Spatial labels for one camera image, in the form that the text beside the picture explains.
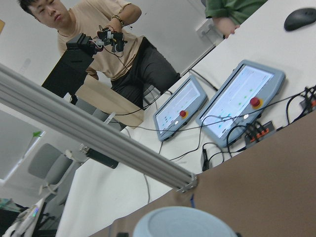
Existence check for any far teach pendant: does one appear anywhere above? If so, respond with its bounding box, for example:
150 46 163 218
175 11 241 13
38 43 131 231
153 76 208 141

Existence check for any blue ikea cup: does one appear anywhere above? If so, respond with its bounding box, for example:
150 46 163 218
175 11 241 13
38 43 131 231
132 206 237 237

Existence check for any teach pendant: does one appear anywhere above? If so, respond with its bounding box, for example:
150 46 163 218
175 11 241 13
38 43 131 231
153 76 208 141
196 60 285 148

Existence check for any near teach pendant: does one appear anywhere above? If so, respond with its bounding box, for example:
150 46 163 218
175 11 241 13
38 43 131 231
196 60 285 148

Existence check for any person in beige shirt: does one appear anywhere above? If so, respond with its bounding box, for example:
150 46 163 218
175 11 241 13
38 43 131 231
19 0 180 108

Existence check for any person in green shirt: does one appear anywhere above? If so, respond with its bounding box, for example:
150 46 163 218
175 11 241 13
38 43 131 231
205 0 267 39

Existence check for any aluminium frame post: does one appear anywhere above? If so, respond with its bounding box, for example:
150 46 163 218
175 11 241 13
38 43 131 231
0 65 198 193

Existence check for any black computer mouse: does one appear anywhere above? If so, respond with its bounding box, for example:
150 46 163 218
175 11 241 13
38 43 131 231
283 8 316 31

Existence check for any white chair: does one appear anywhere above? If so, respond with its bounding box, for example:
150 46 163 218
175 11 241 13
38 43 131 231
28 143 73 185

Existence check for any cardboard box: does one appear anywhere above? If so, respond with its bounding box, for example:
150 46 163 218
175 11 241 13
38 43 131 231
75 76 144 127

